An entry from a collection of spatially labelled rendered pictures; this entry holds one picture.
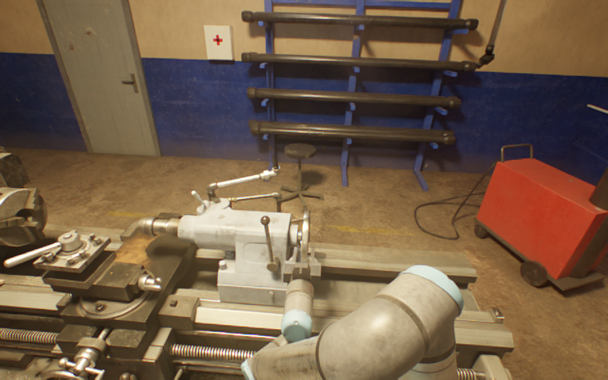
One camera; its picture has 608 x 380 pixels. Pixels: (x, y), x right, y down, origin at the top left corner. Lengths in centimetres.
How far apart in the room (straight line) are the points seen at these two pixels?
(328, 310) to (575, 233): 207
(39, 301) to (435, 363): 152
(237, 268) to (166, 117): 364
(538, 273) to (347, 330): 270
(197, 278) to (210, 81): 308
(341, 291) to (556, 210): 193
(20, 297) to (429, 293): 160
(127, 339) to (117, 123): 401
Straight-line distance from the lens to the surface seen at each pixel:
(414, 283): 58
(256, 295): 134
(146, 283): 131
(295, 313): 97
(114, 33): 473
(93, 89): 509
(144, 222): 143
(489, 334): 148
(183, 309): 137
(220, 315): 136
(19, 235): 181
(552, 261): 311
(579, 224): 292
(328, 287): 159
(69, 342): 146
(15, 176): 198
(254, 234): 122
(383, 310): 53
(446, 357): 64
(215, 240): 128
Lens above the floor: 190
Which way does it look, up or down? 30 degrees down
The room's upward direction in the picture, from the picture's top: 2 degrees clockwise
